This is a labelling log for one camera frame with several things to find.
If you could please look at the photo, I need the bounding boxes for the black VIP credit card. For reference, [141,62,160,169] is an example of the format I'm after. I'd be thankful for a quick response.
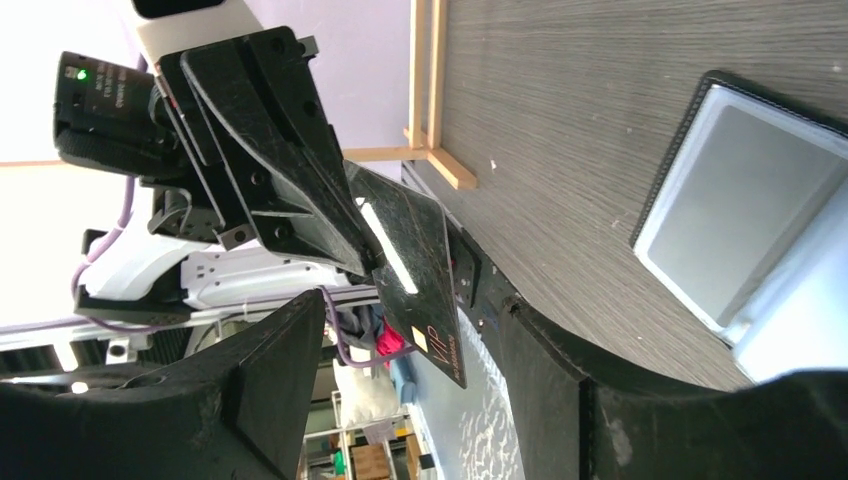
[345,162,467,389]

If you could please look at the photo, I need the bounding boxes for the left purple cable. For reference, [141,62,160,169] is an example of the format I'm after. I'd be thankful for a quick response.
[69,56,399,371]

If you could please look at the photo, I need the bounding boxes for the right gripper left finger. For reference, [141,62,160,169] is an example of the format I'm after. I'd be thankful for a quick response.
[1,289,326,479]

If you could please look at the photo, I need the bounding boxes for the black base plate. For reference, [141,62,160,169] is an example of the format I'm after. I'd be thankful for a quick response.
[399,162,533,342]

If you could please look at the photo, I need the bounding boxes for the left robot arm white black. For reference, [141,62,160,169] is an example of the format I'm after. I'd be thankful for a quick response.
[53,26,379,327]

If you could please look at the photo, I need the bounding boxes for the wooden rack frame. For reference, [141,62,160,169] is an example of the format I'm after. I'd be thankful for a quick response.
[343,0,478,190]

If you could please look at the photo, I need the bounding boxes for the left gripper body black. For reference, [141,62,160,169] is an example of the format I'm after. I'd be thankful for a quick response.
[53,51,260,250]

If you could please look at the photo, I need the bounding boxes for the black leather card holder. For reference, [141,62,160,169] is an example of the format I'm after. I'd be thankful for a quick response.
[630,70,847,383]

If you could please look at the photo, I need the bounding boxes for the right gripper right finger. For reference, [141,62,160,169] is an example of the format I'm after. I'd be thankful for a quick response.
[498,299,847,479]

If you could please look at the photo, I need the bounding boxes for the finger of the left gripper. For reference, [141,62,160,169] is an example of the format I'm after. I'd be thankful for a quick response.
[180,26,376,277]

